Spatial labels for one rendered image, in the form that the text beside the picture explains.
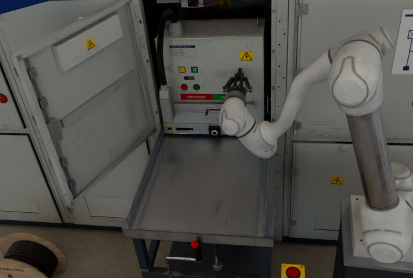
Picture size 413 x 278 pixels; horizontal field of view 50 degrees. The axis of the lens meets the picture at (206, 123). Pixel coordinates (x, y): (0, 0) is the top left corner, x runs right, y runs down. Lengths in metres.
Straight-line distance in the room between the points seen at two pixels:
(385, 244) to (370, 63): 0.62
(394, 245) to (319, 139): 0.88
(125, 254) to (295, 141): 1.31
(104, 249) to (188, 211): 1.18
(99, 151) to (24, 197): 1.07
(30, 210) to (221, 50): 1.78
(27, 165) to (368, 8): 2.07
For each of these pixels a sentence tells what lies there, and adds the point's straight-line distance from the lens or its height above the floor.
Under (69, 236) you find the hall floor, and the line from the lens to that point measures 3.15.
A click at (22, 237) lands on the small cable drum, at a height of 0.36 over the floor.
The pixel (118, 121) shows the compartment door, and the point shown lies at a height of 1.03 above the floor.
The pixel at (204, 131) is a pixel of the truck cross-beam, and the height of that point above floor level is 0.88.
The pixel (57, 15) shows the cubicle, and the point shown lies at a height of 1.51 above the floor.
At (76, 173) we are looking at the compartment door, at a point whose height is 0.95.
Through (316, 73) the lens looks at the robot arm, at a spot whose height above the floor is 1.48.
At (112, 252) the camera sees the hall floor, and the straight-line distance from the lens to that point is 2.96.
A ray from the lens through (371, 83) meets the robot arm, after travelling 1.27.
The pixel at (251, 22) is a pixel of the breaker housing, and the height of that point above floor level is 1.39.
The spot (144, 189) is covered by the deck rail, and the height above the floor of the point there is 0.85.
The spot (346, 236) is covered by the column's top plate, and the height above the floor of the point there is 0.75.
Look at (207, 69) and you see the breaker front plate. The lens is 2.07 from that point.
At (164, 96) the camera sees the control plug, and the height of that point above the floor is 1.15.
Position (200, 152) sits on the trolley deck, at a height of 0.85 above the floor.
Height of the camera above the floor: 2.23
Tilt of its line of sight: 36 degrees down
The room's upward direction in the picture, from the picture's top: 6 degrees counter-clockwise
